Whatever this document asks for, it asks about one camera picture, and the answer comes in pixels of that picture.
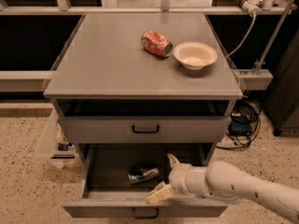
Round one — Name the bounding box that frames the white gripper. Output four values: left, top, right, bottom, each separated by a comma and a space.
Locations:
147, 153, 209, 203

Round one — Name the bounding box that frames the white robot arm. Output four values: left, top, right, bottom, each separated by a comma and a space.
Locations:
148, 154, 299, 224

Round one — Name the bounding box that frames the open grey middle drawer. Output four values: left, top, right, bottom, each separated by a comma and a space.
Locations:
64, 143, 227, 219

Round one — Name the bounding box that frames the grey drawer cabinet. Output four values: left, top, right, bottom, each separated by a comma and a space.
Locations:
43, 12, 244, 170

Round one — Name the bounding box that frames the crushed orange soda can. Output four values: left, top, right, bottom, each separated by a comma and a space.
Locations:
141, 31, 173, 58

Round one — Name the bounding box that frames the blue electronics box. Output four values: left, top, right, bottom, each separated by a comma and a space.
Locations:
228, 116, 252, 136

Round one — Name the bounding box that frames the white paper bowl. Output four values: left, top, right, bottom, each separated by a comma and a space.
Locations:
173, 42, 218, 71

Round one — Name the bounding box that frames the white power strip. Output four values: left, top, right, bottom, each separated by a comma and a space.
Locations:
235, 0, 262, 16

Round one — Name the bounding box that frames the metal diagonal pole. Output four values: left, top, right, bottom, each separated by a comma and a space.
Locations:
251, 0, 294, 75

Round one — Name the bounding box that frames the black cable bundle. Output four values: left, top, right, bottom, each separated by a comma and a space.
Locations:
216, 99, 263, 151

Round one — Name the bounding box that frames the white power cable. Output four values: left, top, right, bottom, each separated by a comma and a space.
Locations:
225, 10, 258, 60

